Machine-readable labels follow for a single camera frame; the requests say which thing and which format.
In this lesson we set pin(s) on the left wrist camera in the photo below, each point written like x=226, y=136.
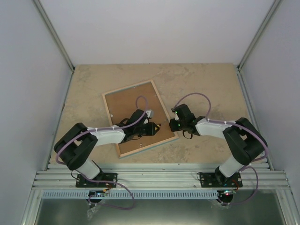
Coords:
x=149, y=115

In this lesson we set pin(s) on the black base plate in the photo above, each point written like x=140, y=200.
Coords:
x=211, y=180
x=104, y=180

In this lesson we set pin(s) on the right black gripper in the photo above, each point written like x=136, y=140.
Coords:
x=174, y=128

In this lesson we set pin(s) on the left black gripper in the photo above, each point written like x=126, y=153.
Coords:
x=152, y=131

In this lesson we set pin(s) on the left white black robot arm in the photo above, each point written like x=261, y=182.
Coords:
x=75, y=147

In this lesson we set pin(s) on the blue wooden picture frame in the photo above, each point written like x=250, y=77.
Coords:
x=122, y=103

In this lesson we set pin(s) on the aluminium profile rail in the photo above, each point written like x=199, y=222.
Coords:
x=162, y=176

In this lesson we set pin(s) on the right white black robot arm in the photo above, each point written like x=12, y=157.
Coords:
x=244, y=141

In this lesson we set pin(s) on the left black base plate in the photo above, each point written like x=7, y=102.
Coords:
x=104, y=180

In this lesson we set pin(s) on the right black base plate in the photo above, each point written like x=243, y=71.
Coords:
x=211, y=180

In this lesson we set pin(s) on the grey slotted cable duct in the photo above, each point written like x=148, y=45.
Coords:
x=125, y=195

